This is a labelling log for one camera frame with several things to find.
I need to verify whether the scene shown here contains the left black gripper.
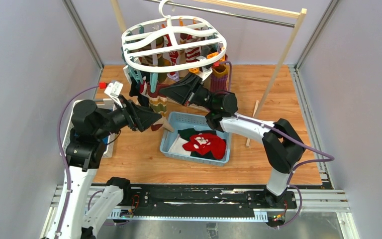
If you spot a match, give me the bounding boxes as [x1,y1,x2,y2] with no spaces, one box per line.
[95,94,163,138]

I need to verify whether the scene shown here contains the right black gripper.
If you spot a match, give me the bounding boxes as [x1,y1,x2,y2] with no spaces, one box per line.
[158,73,215,113]

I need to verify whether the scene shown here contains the lilac clothes peg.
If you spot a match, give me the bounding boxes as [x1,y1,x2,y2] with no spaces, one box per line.
[167,72,180,82]

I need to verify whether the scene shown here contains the beige striped ribbed sock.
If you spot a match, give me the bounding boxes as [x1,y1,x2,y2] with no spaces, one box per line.
[147,83,174,132]

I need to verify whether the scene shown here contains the teal clothes peg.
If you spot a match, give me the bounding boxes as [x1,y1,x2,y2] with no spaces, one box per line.
[150,72,159,93]

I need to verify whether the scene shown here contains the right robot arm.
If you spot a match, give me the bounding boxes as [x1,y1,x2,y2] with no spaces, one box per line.
[159,73,305,208]

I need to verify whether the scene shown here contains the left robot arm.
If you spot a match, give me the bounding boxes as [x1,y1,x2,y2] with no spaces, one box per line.
[46,95,162,239]

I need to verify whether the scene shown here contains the white oval clip hanger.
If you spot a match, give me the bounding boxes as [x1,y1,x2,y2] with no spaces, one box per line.
[121,0,227,73]

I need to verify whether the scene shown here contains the navy hanging sock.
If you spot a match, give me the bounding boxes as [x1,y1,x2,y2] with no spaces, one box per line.
[128,76,150,108]

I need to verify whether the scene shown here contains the orange clothes peg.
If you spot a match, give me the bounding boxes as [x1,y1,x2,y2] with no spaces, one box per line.
[189,67,200,74]

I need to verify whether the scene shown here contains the purple mustard hanging sock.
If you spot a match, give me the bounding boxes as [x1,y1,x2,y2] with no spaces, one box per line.
[210,63,229,92]

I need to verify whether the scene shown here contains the olive tan hanging sock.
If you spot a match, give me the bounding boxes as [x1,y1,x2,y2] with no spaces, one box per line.
[155,36,171,83]

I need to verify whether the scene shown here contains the white sock in basket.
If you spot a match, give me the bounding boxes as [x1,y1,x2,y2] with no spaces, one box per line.
[168,136,191,156]

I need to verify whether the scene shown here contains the dark green sock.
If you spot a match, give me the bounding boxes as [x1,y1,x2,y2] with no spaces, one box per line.
[178,128,217,160]

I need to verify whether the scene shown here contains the light blue plastic basket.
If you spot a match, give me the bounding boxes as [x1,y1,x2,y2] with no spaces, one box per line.
[160,112,232,166]

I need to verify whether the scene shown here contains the metal rack rod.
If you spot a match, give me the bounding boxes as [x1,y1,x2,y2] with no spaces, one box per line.
[145,0,296,29]

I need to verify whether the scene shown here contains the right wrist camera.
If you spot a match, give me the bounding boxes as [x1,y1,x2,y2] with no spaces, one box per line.
[196,56,213,83]

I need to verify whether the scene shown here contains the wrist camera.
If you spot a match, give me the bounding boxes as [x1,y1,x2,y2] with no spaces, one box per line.
[104,80,123,108]
[196,56,213,83]

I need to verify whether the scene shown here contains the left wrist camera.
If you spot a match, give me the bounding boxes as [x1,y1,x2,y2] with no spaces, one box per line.
[104,80,123,108]

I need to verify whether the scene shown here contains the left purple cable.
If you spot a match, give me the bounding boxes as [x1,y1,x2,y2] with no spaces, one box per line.
[54,82,107,239]

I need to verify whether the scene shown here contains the purple cable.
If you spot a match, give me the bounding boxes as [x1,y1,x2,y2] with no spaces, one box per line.
[54,82,107,239]
[219,60,335,228]

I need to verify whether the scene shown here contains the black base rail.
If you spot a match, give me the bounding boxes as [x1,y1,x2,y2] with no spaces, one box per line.
[118,184,297,219]

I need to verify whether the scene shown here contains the wooden clothes rack frame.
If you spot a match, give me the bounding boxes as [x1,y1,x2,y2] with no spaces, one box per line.
[110,0,307,148]

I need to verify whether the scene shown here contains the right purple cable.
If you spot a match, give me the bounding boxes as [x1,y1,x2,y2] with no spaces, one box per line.
[219,60,335,228]

